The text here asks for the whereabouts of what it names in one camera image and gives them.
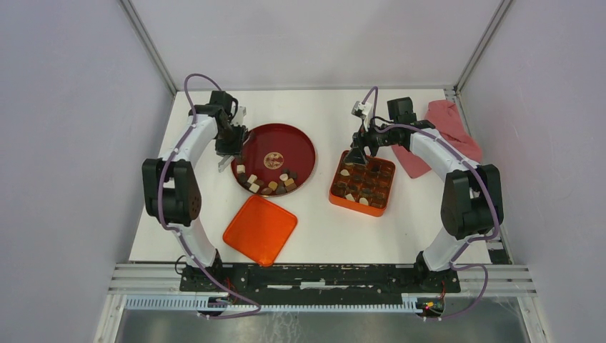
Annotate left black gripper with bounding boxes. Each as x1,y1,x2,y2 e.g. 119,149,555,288
214,122,246,161

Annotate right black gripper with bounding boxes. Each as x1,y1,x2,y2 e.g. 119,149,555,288
344,116,398,165

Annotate metal serving tongs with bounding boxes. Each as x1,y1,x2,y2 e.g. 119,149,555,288
215,137,249,172

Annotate orange compartment chocolate box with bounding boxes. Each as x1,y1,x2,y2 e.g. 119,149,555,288
329,151,396,217

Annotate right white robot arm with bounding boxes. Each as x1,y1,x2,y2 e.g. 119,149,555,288
344,97,504,292

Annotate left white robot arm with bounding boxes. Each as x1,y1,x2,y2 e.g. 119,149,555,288
141,90,249,292

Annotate round dark red plate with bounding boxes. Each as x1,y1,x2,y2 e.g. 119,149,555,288
231,123,317,197

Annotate orange box lid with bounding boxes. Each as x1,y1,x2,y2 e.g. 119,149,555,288
222,195,298,267

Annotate pink cloth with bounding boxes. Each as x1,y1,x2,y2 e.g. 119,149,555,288
391,100,482,179

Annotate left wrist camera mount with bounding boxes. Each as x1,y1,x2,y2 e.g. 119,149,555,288
232,106,247,126

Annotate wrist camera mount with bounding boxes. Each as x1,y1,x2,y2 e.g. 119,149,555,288
232,106,247,126
351,101,374,130

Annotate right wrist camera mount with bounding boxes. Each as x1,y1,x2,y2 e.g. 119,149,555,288
351,101,374,130

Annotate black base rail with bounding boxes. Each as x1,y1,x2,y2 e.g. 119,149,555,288
179,263,461,307

